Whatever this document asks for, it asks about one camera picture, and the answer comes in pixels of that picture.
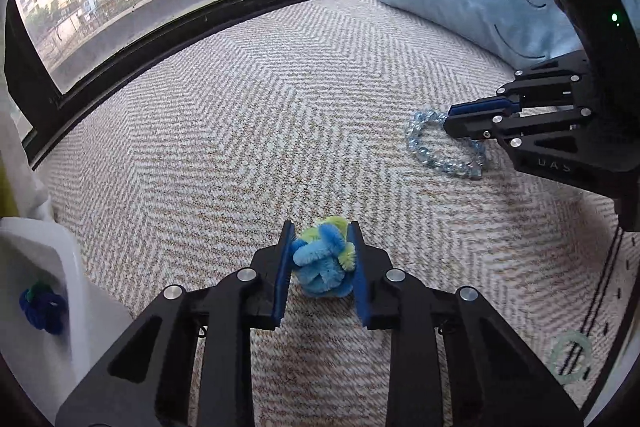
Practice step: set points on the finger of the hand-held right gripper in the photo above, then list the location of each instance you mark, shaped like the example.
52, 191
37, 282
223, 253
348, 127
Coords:
480, 107
480, 127

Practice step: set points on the beige herringbone mat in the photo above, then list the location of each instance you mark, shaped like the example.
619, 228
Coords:
250, 132

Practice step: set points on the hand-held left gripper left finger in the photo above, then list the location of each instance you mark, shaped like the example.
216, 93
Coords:
281, 279

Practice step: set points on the pale green jade bangle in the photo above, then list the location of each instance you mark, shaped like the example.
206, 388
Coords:
554, 357

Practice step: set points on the white plastic tray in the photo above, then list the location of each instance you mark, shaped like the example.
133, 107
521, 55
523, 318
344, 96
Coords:
50, 252

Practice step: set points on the black window frame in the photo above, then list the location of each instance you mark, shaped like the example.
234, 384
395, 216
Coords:
200, 14

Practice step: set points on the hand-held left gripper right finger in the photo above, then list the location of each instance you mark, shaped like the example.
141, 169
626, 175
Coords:
361, 279

